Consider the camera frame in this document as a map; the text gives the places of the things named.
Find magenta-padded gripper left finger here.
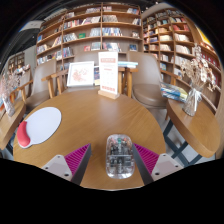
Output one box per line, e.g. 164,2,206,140
41,143,92,186

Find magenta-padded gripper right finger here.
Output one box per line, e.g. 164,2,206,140
132,143,184,186

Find transparent computer mouse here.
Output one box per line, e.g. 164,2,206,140
105,133,136,180

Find white mouse pad red rest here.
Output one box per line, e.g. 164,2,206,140
16,106,63,149

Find round wooden side table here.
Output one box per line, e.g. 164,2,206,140
0,99,27,158
164,98,222,167

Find colourful book stack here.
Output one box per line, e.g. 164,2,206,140
159,81,189,103

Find beige wooden armchair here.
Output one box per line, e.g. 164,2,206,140
41,49,139,99
126,51,181,109
14,59,58,113

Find white framed picture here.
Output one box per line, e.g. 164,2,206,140
66,60,95,88

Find dark book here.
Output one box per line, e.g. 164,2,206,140
93,65,101,87

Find white sign in wooden stand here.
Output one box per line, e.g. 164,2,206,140
97,51,120,100

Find light blue book stack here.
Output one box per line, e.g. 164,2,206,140
117,60,139,69

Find glass vase pink dried flowers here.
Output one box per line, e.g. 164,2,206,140
0,64,31,118

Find glass vase cream dried flowers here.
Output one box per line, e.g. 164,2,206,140
180,43,218,118

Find small distant wooden bookshelf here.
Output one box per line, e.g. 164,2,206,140
7,51,26,74

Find wooden bookshelf with yellow poster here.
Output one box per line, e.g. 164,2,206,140
141,8,223,114

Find large wooden bookshelf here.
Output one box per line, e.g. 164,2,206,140
35,3,143,73

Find white hanging ceiling sign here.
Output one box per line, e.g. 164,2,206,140
19,20,44,33

